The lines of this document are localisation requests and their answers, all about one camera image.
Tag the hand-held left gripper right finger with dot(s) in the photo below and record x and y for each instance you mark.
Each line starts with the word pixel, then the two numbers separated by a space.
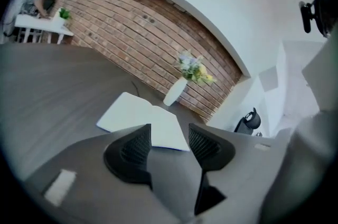
pixel 243 164

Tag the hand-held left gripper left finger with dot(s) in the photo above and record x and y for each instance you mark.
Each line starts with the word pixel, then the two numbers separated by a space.
pixel 92 178

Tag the blue book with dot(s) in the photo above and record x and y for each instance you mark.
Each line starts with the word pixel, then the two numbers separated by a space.
pixel 137 114

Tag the black mesh office chair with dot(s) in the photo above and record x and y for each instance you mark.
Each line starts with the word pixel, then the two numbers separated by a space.
pixel 249 122

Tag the dark wooden table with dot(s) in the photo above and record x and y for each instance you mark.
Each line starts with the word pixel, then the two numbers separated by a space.
pixel 52 91

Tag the white ceramic vase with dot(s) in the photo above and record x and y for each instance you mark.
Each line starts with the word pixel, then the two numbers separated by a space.
pixel 174 92

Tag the artificial flower bouquet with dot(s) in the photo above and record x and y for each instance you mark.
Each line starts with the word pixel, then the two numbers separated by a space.
pixel 194 69

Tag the small white table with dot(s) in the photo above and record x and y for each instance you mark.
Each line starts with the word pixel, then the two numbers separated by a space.
pixel 39 26

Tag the small green potted plant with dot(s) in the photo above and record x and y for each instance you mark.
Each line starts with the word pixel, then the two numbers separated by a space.
pixel 63 17

